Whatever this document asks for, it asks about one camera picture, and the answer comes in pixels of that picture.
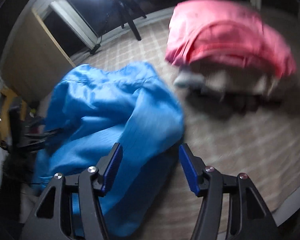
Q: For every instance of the plaid bed sheet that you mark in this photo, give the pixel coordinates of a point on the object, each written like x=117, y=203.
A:
x=264, y=144

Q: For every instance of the pink folded garment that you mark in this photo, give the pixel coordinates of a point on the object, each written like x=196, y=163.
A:
x=226, y=32

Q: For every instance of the tan wooden cabinet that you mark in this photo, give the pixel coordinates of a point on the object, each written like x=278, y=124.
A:
x=35, y=62

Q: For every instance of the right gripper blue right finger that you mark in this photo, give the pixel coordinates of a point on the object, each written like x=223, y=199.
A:
x=206, y=183

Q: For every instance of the dark brown folded garment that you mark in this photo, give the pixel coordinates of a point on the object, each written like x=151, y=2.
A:
x=224, y=105

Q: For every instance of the beige folded garment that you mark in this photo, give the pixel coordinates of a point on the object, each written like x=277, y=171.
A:
x=221, y=78

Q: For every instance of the yellow wooden board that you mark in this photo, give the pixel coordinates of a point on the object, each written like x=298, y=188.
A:
x=10, y=95

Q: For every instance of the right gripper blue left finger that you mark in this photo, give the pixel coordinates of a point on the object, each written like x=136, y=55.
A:
x=93, y=183

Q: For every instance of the blue striped work jacket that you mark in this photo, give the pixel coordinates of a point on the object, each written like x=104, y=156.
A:
x=95, y=109

